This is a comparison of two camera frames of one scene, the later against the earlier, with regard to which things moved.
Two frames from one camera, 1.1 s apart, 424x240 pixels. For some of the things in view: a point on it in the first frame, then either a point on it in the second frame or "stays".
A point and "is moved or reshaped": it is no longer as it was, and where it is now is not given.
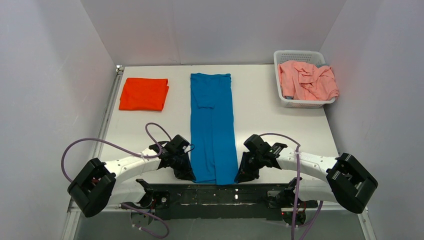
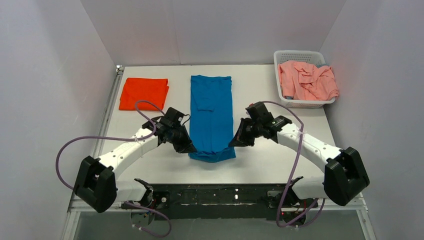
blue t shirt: (213, 128) is moved or reshaped
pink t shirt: (303, 81) stays
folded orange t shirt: (143, 94) stays
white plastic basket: (305, 56) stays
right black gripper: (249, 162) -> (245, 131)
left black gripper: (182, 162) -> (180, 138)
